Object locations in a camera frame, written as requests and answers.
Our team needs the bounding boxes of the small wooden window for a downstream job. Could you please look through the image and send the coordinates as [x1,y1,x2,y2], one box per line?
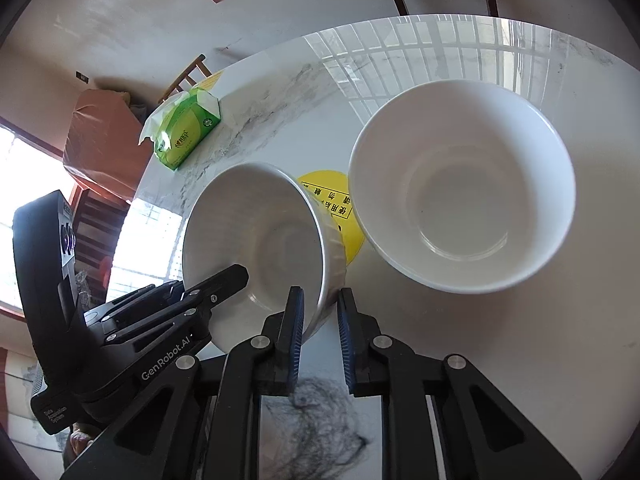
[0,117,81,318]

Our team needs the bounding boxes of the white bowl blue print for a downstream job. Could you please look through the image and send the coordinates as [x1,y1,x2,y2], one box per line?
[182,162,348,353]

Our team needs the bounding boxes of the light wooden chair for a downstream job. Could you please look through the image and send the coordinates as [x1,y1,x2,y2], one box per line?
[157,53,213,106]

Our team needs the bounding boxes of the brown slatted chair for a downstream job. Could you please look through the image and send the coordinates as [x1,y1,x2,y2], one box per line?
[74,187,132,301]

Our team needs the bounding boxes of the white bowl rabbit print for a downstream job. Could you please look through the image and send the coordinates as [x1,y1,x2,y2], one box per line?
[347,79,577,295]

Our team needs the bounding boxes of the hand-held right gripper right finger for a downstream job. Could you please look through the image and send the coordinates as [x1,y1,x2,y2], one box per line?
[336,287,583,480]

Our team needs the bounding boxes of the orange cloth covered chair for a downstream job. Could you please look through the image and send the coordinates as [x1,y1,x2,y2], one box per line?
[62,89,151,201]

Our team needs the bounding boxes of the green tissue pack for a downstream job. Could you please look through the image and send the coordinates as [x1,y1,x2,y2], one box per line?
[139,85,222,171]

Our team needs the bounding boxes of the round yellow sticker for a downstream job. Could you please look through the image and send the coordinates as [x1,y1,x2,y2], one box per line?
[297,170,371,263]

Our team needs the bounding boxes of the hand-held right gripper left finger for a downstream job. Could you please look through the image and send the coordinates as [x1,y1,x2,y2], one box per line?
[60,286,306,480]

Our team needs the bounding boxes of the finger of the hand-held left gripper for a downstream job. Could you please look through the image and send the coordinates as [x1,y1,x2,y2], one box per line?
[182,264,250,322]
[102,281,187,323]

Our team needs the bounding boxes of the person's left hand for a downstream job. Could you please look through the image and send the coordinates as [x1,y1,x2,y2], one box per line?
[61,422,98,468]

